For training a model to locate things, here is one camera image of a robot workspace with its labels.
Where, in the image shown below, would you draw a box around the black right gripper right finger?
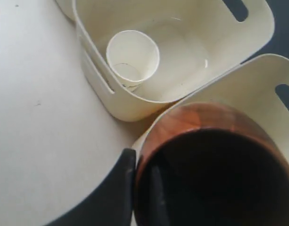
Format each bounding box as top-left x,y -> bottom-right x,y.
151,166 -> 170,226

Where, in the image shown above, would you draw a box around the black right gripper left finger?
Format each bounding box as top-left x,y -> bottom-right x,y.
48,148 -> 136,226

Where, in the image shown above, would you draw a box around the brown wooden cup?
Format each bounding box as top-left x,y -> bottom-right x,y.
133,102 -> 289,226

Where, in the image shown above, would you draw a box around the white paper cup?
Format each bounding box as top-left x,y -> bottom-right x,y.
106,30 -> 160,91

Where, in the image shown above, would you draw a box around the cream bin middle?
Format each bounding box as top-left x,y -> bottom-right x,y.
72,0 -> 274,122

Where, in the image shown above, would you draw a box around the cream bin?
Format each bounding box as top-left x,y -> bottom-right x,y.
72,0 -> 274,122
132,53 -> 289,151

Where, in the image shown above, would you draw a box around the cream bin right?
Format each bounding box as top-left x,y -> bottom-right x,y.
132,53 -> 289,151

